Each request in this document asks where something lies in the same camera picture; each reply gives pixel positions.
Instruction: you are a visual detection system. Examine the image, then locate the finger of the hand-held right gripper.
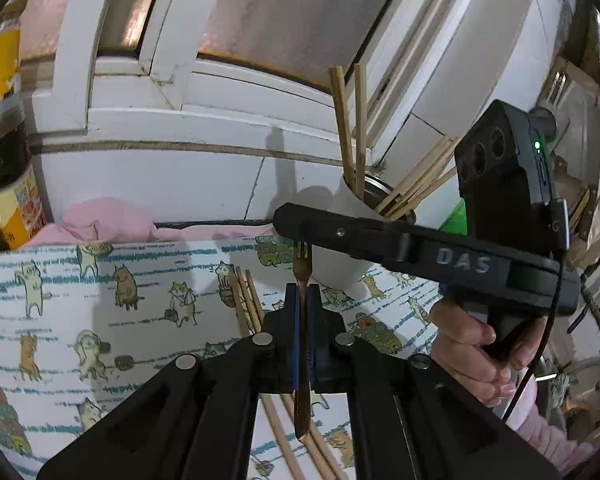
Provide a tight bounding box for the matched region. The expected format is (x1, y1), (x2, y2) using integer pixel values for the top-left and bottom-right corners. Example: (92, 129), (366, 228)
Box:
(272, 203), (412, 267)

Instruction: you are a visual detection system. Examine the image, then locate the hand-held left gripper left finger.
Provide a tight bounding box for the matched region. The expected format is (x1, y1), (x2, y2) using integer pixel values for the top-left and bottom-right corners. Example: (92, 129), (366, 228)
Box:
(37, 282), (301, 480)

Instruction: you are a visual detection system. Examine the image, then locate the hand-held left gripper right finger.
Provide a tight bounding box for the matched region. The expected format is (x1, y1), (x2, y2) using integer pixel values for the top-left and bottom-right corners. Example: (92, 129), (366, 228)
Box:
(306, 284), (563, 480)

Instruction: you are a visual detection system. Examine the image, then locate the golden metal fork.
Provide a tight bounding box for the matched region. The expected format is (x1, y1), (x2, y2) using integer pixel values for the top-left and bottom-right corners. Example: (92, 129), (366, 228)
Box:
(293, 241), (314, 442)

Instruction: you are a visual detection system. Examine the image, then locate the white cup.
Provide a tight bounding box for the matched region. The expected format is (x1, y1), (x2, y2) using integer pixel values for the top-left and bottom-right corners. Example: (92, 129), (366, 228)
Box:
(307, 172), (417, 302)

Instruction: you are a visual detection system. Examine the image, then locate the person's right forearm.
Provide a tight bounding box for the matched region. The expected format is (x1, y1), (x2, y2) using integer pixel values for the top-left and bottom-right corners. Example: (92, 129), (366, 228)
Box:
(502, 367), (587, 467)

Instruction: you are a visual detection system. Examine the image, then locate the person's right hand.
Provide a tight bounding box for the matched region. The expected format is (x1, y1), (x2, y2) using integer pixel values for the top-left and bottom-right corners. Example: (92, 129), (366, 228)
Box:
(429, 301), (547, 408)

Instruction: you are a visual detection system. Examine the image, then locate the green plastic object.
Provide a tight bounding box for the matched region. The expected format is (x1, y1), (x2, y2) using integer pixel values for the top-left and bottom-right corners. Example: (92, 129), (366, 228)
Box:
(441, 199), (469, 237)

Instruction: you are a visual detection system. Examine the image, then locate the cat printed cloth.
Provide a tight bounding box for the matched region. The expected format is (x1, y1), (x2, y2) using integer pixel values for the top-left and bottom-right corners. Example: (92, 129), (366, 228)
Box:
(0, 237), (448, 480)

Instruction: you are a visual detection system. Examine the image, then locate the pink cloth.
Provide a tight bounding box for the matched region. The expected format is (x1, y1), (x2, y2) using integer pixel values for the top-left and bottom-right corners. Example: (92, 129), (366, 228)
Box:
(30, 199), (277, 249)

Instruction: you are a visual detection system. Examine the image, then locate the large yellow label sauce bottle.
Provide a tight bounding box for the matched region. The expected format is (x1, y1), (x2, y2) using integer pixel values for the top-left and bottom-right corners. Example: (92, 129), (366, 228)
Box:
(0, 0), (49, 252)

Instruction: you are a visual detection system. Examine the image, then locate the black cable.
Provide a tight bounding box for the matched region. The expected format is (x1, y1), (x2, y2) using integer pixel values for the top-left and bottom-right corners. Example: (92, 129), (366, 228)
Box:
(502, 255), (569, 421)

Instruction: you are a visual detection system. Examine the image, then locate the white window frame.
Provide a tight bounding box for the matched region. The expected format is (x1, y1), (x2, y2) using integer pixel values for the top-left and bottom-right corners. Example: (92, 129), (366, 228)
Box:
(27, 0), (556, 211)

